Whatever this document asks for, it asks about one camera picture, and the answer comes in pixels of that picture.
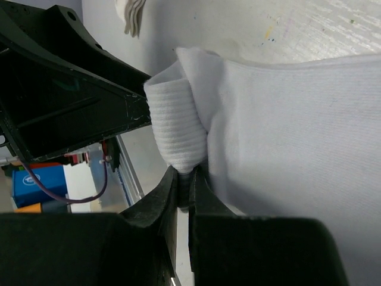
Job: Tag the long white sock striped cuff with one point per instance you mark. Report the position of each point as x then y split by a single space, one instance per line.
297 140

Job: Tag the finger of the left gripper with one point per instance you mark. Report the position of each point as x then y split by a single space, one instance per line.
59 30

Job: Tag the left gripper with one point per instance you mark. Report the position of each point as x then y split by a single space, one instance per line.
50 107

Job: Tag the cream sock with black stripes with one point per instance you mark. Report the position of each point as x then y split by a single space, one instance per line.
130 12

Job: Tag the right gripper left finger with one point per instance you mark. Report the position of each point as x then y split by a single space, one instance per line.
64 249

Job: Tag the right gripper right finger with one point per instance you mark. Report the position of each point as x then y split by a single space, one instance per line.
228 249

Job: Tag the aluminium frame rail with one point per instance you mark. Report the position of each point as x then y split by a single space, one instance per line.
131 172

